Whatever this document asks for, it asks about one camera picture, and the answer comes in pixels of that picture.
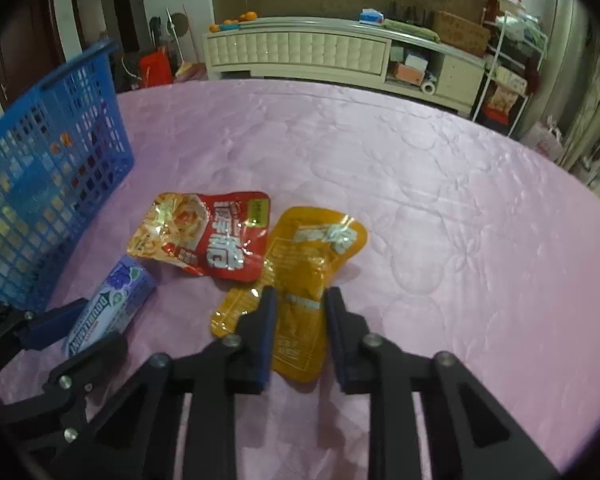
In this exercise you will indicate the blue plastic mesh basket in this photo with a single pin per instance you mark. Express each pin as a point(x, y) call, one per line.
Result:
point(30, 160)

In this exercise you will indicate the pink bag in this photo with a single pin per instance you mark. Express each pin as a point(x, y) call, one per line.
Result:
point(542, 140)

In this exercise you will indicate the pink quilted blanket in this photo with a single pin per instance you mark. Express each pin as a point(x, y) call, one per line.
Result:
point(380, 185)

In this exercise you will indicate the red bag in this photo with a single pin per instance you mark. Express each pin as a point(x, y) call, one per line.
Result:
point(155, 67)

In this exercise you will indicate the orange box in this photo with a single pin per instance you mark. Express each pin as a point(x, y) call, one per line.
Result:
point(410, 74)

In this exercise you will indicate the red snack packet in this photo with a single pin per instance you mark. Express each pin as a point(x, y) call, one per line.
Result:
point(220, 242)

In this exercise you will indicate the cream tufted cabinet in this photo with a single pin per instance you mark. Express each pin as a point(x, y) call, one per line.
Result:
point(300, 52)

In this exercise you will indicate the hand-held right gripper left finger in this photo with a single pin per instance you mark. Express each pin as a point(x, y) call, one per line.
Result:
point(267, 332)

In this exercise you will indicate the brown cardboard box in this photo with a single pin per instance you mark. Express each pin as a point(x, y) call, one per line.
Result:
point(460, 32)

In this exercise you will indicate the green folded cloth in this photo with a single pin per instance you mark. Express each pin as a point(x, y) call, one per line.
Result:
point(410, 30)

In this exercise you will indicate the white paper roll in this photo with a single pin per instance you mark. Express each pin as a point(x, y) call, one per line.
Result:
point(428, 88)

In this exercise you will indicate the orange snack packet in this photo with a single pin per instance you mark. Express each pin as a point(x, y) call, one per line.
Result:
point(305, 242)

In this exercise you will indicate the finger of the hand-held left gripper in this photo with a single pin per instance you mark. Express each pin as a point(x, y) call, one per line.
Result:
point(92, 360)
point(50, 327)

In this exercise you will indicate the white metal rack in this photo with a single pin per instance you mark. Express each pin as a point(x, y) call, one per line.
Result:
point(482, 95)

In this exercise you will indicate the blue white box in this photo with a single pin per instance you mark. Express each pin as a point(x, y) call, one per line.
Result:
point(371, 16)

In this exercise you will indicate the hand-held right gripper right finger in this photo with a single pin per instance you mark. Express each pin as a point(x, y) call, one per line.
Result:
point(337, 342)

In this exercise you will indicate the blue gum packet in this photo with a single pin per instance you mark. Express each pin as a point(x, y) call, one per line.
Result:
point(115, 295)

